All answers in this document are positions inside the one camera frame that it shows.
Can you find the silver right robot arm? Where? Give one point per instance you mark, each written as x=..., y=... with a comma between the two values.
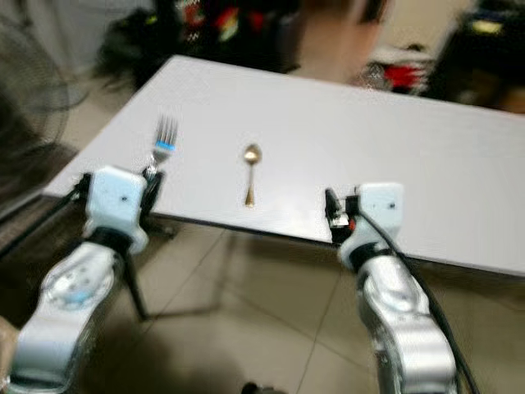
x=406, y=328

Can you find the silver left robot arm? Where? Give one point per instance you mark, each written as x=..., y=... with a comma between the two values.
x=70, y=295

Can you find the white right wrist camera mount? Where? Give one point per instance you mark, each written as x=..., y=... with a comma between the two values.
x=381, y=209

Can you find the black case with yellow mark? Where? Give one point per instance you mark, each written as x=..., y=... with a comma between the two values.
x=480, y=53

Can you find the silver fork with blue band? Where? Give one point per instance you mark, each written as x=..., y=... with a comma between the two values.
x=165, y=145

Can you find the gold spoon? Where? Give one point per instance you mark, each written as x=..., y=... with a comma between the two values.
x=252, y=153

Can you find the black standing fan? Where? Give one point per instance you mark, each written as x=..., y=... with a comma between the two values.
x=33, y=98

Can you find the red and white item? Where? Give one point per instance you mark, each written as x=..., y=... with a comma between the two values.
x=402, y=75

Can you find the pile of black bags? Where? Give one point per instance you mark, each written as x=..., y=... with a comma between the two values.
x=156, y=49

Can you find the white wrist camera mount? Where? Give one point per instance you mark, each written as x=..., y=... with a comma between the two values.
x=381, y=209
x=117, y=201

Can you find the black robot foot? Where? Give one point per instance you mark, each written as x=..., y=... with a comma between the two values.
x=261, y=388

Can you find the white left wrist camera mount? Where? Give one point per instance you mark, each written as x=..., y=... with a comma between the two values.
x=117, y=201

